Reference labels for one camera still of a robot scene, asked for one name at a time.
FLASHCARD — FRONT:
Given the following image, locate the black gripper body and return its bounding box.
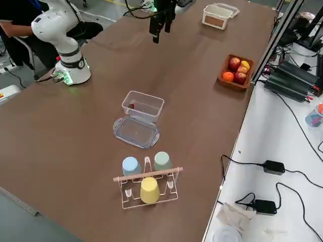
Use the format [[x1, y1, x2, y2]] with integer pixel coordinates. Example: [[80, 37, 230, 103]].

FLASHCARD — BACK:
[[150, 0, 177, 21]]

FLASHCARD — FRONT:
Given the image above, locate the white plastic box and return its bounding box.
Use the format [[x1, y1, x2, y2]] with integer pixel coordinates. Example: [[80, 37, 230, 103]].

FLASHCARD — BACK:
[[201, 4, 234, 32]]

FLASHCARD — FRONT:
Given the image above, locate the clear plastic box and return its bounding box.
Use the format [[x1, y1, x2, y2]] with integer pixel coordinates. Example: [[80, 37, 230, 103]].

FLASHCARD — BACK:
[[121, 90, 165, 124]]

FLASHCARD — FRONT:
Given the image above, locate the white control box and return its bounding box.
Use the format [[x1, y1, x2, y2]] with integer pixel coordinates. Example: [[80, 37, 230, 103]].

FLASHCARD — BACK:
[[0, 84, 21, 106]]

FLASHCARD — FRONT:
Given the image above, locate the clear plastic lid with latches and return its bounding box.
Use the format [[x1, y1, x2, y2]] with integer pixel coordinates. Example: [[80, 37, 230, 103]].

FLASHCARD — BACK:
[[213, 2, 240, 19]]

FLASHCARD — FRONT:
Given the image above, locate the brown woven basket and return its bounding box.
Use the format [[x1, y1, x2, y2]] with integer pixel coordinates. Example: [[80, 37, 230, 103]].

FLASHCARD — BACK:
[[217, 54, 255, 92]]

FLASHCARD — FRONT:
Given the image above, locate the clear lid with blue seal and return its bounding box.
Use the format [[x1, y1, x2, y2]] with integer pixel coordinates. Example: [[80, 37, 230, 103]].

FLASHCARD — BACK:
[[113, 116, 161, 150]]

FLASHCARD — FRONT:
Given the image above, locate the green cup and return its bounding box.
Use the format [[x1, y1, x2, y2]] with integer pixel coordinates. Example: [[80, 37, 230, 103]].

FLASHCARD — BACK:
[[153, 151, 173, 172]]

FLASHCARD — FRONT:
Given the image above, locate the black power supply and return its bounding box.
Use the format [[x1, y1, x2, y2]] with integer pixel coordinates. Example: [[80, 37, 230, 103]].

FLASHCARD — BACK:
[[277, 61, 320, 89], [263, 75, 310, 103]]

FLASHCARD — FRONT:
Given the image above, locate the blue cup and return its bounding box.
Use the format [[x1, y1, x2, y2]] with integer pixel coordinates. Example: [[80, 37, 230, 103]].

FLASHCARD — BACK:
[[122, 156, 142, 176]]

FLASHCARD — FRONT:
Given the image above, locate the person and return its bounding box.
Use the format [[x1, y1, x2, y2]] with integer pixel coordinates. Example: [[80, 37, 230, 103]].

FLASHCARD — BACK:
[[0, 0, 104, 70]]

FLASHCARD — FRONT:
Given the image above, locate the black stand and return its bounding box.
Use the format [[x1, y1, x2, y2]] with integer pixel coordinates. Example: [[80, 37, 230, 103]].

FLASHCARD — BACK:
[[294, 0, 323, 52]]

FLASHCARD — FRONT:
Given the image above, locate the yellow cup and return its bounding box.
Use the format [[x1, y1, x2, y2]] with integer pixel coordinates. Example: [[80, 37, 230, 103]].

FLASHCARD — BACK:
[[140, 176, 161, 204]]

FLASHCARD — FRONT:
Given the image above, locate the clear tub with pens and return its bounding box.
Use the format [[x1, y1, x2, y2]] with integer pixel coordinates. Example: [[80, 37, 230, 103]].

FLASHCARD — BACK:
[[304, 102, 323, 130]]

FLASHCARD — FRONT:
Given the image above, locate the black power adapter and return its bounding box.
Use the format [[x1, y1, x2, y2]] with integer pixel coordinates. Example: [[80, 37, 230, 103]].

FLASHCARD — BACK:
[[254, 199, 277, 216], [263, 160, 286, 176]]

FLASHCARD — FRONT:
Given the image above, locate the clear plastic bag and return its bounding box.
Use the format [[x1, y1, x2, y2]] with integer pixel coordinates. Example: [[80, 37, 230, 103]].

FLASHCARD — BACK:
[[216, 201, 257, 232]]

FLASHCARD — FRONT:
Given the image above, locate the clear round container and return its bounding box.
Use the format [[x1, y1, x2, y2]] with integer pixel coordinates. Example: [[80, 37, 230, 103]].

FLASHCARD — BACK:
[[211, 225, 243, 242]]

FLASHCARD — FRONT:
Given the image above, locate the black cable bundle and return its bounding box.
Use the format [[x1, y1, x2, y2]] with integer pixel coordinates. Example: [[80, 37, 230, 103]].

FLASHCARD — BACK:
[[122, 0, 153, 20]]

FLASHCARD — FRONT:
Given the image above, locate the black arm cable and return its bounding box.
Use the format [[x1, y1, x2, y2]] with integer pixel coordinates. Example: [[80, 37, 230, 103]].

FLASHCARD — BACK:
[[66, 0, 85, 35]]

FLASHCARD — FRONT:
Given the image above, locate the aluminium frame post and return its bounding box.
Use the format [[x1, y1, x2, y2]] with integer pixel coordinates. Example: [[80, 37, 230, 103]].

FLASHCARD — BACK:
[[252, 0, 305, 84]]

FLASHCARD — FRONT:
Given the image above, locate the white frame chair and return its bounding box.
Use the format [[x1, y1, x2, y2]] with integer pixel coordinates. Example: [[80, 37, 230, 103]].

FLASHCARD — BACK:
[[12, 36, 38, 78]]

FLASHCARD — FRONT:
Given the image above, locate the white wire cup rack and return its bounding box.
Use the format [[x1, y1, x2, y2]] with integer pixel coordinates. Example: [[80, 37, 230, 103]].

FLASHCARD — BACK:
[[113, 156, 184, 210]]

